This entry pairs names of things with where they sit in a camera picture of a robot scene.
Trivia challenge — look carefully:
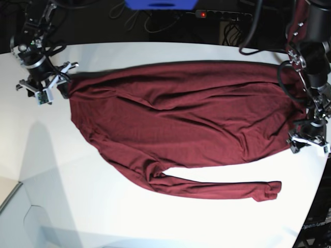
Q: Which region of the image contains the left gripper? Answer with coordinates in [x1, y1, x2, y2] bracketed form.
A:
[287, 128, 326, 154]

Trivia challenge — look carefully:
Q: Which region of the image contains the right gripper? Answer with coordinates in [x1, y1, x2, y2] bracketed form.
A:
[16, 61, 79, 99]

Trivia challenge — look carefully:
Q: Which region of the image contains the dark red t-shirt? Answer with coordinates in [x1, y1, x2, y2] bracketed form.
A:
[68, 61, 306, 202]

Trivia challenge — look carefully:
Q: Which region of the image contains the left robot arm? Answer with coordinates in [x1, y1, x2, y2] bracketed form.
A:
[277, 1, 330, 154]

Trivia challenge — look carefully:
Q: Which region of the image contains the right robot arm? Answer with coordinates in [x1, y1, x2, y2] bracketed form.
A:
[10, 1, 79, 105]

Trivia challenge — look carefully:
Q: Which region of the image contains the blue box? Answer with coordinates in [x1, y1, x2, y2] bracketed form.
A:
[125, 0, 198, 10]

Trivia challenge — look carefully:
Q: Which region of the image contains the black power strip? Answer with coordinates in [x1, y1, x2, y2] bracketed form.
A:
[194, 10, 252, 21]

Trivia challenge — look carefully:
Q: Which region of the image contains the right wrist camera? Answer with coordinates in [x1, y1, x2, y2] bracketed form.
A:
[35, 88, 54, 105]

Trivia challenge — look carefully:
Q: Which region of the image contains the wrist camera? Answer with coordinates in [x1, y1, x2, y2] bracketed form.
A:
[35, 88, 54, 105]
[318, 143, 330, 156]

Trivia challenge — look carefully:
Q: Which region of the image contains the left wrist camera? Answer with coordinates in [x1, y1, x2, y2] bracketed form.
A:
[318, 143, 330, 156]

